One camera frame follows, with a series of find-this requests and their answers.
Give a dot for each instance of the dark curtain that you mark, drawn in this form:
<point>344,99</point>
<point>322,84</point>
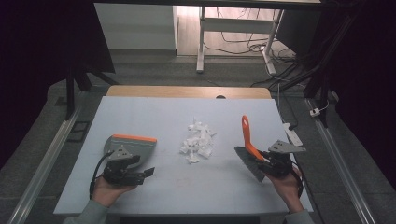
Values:
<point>37,46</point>
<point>370,77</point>

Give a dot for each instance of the grey dustpan with orange edge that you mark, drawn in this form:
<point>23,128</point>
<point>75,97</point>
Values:
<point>137,146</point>

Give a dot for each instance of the white cabinet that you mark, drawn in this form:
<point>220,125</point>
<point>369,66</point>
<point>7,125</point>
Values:
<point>137,26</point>

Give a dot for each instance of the small white connector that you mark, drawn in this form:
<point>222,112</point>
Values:
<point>315,112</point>

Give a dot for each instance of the white board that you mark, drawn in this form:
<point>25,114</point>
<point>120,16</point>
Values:
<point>174,186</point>

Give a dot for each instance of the white power strip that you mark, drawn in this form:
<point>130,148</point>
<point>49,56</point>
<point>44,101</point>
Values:
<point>292,135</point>

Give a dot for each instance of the black floor plate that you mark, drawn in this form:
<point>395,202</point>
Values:
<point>78,131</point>

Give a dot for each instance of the wooden table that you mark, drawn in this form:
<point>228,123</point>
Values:
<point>186,92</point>

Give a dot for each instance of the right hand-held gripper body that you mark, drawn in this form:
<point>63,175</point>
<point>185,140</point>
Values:
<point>280,161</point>

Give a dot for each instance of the person's left hand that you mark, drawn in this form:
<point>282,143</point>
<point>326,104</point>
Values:
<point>106,193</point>

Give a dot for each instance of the white desk frame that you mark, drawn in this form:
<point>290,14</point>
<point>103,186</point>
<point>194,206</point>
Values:
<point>236,25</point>

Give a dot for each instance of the pile of white paper scraps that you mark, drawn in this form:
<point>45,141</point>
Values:
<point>199,141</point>

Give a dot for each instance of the aluminium rail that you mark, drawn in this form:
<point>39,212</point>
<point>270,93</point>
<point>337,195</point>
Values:
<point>342,168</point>
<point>46,161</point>

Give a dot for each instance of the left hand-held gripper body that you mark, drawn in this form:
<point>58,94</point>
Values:
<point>120,174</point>

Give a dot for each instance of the black metal stand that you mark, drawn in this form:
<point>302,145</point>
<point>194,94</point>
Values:
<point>70,93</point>
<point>323,77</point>

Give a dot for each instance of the person's right hand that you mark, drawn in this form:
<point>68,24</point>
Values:
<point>285,189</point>

